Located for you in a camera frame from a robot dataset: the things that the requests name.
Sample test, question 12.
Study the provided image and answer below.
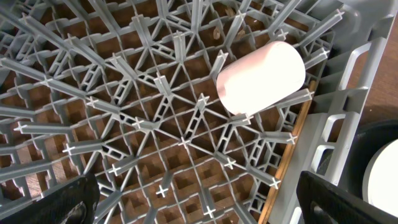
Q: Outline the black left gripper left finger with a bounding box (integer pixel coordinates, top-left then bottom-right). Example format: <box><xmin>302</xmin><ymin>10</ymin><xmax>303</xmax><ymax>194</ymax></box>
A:
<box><xmin>1</xmin><ymin>173</ymin><xmax>100</xmax><ymax>224</ymax></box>

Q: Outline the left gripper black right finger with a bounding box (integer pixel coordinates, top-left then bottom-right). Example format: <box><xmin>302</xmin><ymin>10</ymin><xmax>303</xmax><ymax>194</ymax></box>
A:
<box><xmin>296</xmin><ymin>170</ymin><xmax>397</xmax><ymax>224</ymax></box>

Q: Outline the wooden chopstick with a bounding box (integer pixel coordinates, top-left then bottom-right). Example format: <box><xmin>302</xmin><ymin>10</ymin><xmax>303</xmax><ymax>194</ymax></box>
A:
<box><xmin>257</xmin><ymin>80</ymin><xmax>317</xmax><ymax>224</ymax></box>

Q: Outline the grey round plate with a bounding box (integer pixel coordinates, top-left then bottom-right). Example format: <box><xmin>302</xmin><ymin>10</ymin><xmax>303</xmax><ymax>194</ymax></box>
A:
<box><xmin>362</xmin><ymin>140</ymin><xmax>397</xmax><ymax>217</ymax></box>

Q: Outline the pink plastic cup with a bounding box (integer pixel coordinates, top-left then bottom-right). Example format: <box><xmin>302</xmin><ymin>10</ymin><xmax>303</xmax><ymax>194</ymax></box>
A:
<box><xmin>216</xmin><ymin>41</ymin><xmax>305</xmax><ymax>115</ymax></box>

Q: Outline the grey dishwasher rack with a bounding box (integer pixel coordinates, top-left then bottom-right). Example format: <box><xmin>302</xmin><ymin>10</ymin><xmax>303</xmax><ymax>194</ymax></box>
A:
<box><xmin>1</xmin><ymin>0</ymin><xmax>397</xmax><ymax>223</ymax></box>

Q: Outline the black round tray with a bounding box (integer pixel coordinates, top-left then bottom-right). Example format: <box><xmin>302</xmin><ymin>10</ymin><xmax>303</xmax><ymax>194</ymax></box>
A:
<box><xmin>338</xmin><ymin>119</ymin><xmax>397</xmax><ymax>198</ymax></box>

